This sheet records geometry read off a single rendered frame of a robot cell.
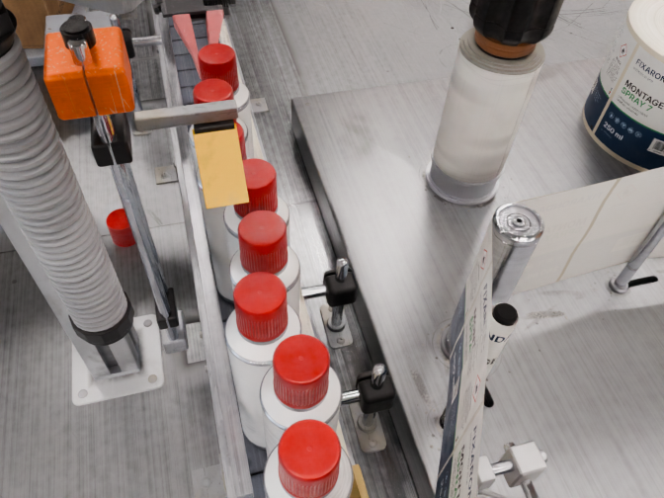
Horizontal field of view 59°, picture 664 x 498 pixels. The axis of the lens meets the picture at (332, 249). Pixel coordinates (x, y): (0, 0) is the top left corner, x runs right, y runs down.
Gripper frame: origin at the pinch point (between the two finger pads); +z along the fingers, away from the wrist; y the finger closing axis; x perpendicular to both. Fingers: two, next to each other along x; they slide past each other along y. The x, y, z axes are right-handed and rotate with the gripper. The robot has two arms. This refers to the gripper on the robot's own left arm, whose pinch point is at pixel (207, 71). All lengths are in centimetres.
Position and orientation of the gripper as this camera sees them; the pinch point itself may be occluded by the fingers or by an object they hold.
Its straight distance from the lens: 79.3
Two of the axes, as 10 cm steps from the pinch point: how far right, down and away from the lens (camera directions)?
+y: 9.7, -1.8, 1.9
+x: -2.2, -2.0, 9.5
